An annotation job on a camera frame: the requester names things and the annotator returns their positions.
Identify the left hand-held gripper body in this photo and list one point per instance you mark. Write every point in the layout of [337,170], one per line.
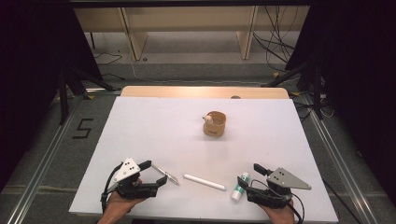
[130,189]

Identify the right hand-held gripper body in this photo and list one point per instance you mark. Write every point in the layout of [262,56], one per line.
[271,194]

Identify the white tube with green label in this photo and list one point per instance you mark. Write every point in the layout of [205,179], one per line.
[238,189]

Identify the clear plastic pen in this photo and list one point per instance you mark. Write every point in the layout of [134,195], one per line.
[166,174]

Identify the white pen with blue end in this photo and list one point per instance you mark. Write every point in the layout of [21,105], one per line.
[204,182]

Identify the tan pen holder pouch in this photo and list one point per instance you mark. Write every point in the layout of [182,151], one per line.
[214,128]

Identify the person's left hand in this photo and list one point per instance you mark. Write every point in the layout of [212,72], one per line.
[116,204]

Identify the person's right hand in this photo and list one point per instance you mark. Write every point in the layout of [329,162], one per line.
[285,216]

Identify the small white round figure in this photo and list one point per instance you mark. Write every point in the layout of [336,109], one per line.
[208,118]

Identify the light wooden table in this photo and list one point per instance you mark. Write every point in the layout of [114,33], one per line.
[186,92]

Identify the yellow tape piece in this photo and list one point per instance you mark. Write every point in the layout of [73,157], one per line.
[90,97]
[275,74]

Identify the black metal stand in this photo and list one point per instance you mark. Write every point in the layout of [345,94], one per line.
[63,102]
[317,93]

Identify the black curtain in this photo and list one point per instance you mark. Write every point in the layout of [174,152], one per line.
[34,62]
[358,77]

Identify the light wooden background desk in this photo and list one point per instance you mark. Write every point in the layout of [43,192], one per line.
[186,18]

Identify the metal floor rail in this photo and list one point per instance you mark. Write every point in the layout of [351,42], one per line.
[339,158]
[43,161]

